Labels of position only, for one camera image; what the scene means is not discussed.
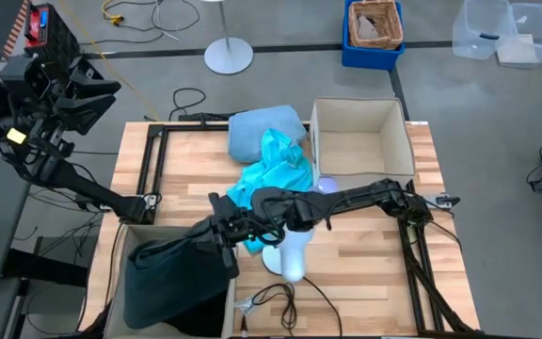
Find wicker basket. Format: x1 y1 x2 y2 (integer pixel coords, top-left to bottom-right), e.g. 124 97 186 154
347 0 404 51

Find black floor cable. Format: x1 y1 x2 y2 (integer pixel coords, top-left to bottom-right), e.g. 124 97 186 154
82 0 201 46

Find purple plastic bottle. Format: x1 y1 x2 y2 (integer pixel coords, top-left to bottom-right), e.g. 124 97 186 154
316 175 341 195

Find teal cloth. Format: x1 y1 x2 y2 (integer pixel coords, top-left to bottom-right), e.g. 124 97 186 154
226 127 314 255

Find black power strip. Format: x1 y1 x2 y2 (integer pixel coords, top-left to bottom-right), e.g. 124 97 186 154
179 111 232 124

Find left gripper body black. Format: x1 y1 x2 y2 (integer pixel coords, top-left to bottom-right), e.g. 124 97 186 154
25 58 75 142

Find clear plastic storage bin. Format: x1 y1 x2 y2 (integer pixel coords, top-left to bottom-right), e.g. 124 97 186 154
495 2 542 70
451 0 519 61

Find black cable loop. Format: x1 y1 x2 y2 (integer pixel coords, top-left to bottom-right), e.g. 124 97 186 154
169 87 207 121

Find red black battery box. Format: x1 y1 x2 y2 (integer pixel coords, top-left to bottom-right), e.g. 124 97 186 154
24 3 82 72

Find beige fabric box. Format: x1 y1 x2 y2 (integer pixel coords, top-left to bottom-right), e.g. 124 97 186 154
104 224 238 339
308 96 417 190

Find yellow cable coil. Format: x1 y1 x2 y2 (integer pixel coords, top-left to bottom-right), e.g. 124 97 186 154
101 0 126 27

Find light blue sweater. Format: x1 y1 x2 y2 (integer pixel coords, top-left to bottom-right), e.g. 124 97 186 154
227 104 308 165

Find grey paper scrap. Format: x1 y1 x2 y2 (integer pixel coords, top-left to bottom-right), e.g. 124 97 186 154
356 13 380 41

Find black lamp cable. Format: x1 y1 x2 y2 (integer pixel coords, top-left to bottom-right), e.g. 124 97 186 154
240 276 345 338

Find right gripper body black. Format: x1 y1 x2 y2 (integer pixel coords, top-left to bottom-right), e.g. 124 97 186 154
212 206 256 250

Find black desk leg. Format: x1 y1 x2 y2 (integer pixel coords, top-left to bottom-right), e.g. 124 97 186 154
0 248 88 288

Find small clear plastic wrapper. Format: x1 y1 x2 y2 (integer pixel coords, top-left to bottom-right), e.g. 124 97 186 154
232 296 258 316

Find grey floor stand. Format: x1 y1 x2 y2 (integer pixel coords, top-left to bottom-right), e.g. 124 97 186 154
203 0 254 75

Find blue plastic bin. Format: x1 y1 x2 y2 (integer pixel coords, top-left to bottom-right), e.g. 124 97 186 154
341 0 406 72

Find dark green jeans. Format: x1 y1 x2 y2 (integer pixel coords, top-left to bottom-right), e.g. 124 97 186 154
122 218 234 331

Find yellow hanging cable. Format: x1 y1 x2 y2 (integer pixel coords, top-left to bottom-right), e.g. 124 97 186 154
57 0 160 122

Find black aluminium frame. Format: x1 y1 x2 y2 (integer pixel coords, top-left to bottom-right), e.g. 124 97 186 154
136 121 311 226
395 181 484 338

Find black cable bundle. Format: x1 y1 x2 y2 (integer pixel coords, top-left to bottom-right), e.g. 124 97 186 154
14 187 129 338

